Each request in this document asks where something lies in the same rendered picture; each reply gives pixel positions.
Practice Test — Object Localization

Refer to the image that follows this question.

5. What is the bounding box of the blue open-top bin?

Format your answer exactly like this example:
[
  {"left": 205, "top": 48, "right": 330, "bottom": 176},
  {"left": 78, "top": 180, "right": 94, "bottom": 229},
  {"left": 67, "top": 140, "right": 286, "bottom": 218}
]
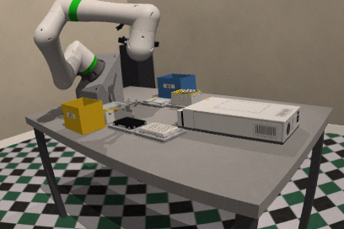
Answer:
[{"left": 157, "top": 73, "right": 196, "bottom": 99}]

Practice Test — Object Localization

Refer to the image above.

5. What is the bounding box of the yellow bin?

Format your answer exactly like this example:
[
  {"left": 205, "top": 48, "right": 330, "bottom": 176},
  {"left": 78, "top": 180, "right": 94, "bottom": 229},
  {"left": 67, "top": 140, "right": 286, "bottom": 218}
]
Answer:
[{"left": 62, "top": 98, "right": 105, "bottom": 135}]

